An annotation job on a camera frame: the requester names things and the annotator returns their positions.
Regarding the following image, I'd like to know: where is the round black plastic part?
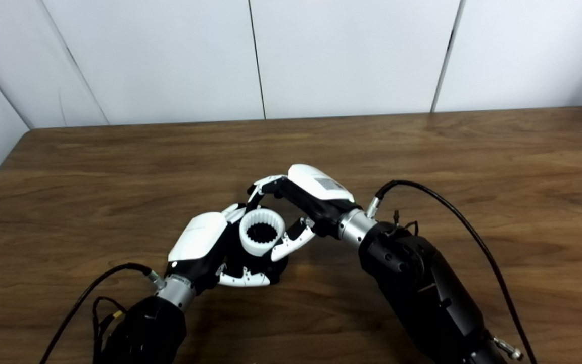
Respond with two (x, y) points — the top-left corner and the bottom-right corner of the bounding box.
(224, 221), (289, 285)

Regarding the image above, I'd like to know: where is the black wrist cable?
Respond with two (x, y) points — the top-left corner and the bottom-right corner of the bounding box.
(38, 263), (166, 364)
(367, 180), (537, 364)

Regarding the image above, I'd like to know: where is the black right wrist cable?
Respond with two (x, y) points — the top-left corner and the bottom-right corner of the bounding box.
(367, 180), (537, 364)

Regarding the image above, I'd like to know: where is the white toothed plastic ring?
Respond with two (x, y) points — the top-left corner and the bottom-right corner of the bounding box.
(239, 208), (286, 257)

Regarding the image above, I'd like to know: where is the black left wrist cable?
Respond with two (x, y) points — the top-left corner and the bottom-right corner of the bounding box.
(38, 263), (166, 364)

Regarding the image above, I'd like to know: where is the thin wire with yellow tag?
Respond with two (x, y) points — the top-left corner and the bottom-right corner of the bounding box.
(91, 297), (126, 364)

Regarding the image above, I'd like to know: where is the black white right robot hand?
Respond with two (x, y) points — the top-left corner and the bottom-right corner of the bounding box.
(247, 164), (360, 262)

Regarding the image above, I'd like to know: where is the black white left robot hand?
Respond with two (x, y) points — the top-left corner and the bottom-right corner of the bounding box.
(167, 202), (271, 296)

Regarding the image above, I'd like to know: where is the thin black wire loop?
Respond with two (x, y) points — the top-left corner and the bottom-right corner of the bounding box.
(391, 209), (419, 237)

